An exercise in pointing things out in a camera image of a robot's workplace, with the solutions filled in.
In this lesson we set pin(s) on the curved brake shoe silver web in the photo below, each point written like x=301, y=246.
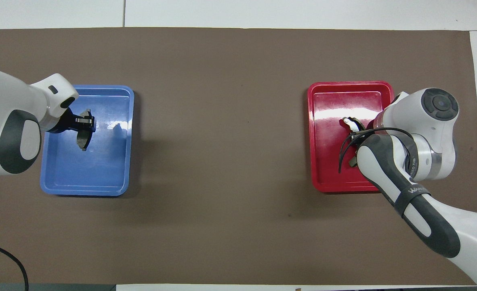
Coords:
x=353, y=123

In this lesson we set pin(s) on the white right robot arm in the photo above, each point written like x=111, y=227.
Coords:
x=440, y=121

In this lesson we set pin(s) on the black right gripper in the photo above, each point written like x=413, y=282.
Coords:
x=358, y=136

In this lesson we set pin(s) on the dark brake pad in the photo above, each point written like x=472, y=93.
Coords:
x=81, y=139

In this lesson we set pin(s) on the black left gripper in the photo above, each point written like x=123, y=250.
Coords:
x=66, y=121

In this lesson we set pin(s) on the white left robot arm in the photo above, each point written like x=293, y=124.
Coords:
x=4, y=105

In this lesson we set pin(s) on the red plastic tray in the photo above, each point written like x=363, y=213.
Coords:
x=327, y=161

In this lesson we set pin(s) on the blue plastic tray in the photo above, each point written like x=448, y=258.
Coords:
x=105, y=169

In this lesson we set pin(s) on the brown table mat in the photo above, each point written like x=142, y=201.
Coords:
x=222, y=60

